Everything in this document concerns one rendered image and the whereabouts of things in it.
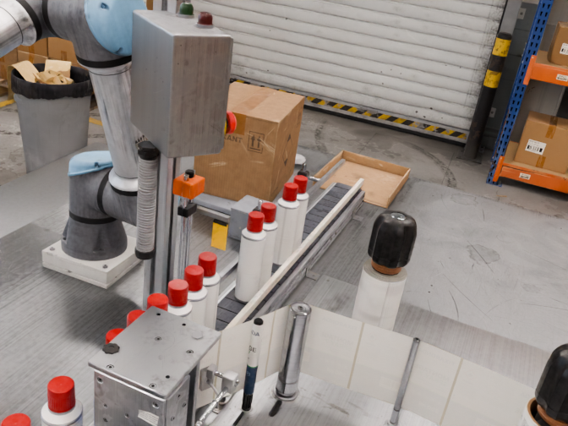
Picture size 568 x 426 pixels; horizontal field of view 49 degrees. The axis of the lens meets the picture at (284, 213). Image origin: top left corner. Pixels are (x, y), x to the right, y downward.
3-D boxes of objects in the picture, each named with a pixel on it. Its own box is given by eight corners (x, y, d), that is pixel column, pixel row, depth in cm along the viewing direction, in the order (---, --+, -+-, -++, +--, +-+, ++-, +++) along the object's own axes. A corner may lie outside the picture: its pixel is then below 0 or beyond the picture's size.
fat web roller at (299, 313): (292, 405, 108) (308, 319, 100) (269, 395, 110) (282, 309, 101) (302, 389, 112) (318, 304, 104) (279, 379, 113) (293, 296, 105)
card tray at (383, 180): (387, 208, 198) (390, 197, 196) (312, 186, 206) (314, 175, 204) (407, 178, 223) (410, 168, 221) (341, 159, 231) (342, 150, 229)
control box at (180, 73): (166, 160, 95) (172, 34, 86) (128, 122, 107) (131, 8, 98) (226, 154, 100) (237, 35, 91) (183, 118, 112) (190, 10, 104)
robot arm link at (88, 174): (94, 193, 151) (95, 140, 145) (137, 210, 146) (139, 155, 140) (56, 207, 141) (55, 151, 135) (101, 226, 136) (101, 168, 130)
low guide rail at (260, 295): (182, 393, 105) (183, 384, 104) (177, 390, 106) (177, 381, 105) (363, 184, 196) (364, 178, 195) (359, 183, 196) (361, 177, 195)
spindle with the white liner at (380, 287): (382, 364, 121) (417, 232, 108) (339, 348, 124) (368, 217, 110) (393, 340, 129) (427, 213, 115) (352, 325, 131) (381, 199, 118)
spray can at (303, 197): (294, 259, 152) (307, 184, 143) (275, 253, 154) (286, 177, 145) (302, 250, 157) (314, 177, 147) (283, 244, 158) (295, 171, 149)
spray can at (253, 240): (251, 306, 132) (262, 222, 123) (230, 298, 134) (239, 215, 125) (261, 295, 137) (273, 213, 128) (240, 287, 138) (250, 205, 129)
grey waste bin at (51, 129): (62, 194, 353) (59, 90, 325) (2, 176, 364) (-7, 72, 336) (107, 171, 389) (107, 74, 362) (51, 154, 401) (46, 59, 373)
